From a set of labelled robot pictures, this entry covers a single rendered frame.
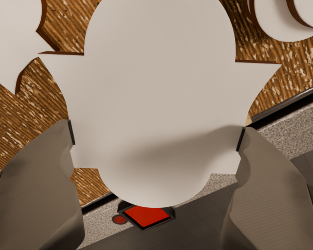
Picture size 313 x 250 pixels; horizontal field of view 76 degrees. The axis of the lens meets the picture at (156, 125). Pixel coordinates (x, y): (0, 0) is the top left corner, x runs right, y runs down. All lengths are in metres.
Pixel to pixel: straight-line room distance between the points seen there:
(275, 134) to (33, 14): 0.33
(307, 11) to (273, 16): 0.02
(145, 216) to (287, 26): 0.34
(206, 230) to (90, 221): 1.91
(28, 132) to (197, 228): 2.06
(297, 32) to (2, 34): 0.27
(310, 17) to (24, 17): 0.24
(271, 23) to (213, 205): 1.85
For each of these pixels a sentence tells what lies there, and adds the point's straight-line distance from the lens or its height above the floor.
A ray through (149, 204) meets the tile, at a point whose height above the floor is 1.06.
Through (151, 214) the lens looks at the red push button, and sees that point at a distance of 0.39.
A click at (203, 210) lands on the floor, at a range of 2.03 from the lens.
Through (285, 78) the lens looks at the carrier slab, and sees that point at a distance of 0.27.
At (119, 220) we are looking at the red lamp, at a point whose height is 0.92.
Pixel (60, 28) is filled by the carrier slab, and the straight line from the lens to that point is 0.24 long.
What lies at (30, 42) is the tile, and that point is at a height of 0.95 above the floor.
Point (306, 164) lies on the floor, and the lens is 1.95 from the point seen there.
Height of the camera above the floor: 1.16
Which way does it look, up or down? 59 degrees down
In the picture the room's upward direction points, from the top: 179 degrees clockwise
